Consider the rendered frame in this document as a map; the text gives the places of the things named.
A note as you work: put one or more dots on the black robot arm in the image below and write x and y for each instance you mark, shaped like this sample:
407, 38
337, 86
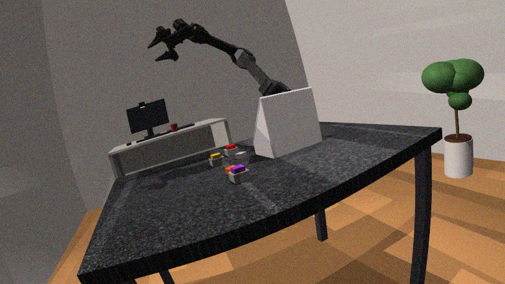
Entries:
245, 61

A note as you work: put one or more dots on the red button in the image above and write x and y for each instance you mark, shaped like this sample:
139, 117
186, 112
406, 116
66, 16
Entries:
231, 150

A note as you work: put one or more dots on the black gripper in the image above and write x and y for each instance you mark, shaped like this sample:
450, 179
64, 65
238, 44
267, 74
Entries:
171, 41

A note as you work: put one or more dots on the orange cube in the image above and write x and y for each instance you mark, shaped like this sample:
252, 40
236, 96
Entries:
228, 169

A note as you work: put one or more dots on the purple button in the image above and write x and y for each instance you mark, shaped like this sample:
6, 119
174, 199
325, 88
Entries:
239, 174

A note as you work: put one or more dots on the yellow button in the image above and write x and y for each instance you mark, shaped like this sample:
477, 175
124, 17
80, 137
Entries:
216, 160

